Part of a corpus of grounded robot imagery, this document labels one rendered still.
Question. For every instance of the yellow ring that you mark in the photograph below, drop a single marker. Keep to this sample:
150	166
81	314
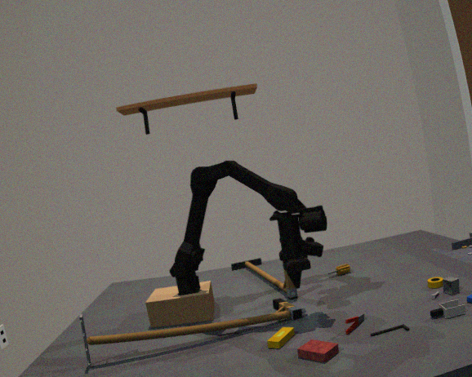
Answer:
435	282

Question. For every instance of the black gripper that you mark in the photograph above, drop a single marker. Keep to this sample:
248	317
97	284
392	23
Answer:
292	252

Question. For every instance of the red flat block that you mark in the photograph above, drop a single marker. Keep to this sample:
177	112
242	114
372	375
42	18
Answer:
318	350

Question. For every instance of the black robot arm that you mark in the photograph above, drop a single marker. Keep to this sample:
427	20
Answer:
203	180

